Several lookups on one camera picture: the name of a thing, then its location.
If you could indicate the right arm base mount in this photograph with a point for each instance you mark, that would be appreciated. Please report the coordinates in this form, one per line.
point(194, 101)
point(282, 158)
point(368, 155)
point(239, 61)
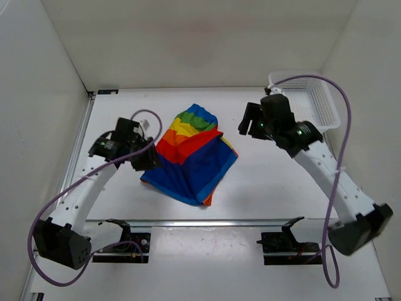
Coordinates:
point(282, 248)

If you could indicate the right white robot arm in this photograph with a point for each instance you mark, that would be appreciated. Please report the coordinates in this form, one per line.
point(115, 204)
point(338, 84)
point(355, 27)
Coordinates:
point(361, 219)

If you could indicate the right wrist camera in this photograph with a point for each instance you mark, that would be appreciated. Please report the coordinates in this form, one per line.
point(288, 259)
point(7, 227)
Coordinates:
point(269, 91)

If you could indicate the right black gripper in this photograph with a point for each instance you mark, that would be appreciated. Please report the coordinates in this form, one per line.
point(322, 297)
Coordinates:
point(252, 112)

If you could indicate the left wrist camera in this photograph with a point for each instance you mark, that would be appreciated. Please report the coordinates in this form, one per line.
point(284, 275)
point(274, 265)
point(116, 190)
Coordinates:
point(144, 124)

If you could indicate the white plastic mesh basket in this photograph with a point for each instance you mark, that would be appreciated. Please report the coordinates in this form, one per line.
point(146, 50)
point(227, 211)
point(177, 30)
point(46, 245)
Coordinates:
point(309, 98)

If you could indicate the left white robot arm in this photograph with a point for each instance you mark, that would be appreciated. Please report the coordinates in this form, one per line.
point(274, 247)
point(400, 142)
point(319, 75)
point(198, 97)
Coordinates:
point(63, 236)

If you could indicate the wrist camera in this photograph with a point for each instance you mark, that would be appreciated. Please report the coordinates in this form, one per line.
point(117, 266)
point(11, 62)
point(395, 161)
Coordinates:
point(144, 124)
point(269, 91)

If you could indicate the rainbow striped shorts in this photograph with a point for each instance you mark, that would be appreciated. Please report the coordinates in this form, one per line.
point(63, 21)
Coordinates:
point(194, 158)

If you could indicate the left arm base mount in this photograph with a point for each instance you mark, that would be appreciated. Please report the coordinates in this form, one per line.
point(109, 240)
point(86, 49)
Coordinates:
point(115, 241)

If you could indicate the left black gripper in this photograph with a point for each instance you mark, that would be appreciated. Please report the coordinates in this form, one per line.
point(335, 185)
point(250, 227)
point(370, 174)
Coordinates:
point(149, 162)

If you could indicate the dark label sticker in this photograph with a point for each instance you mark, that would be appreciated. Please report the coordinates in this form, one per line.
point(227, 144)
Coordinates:
point(108, 91)

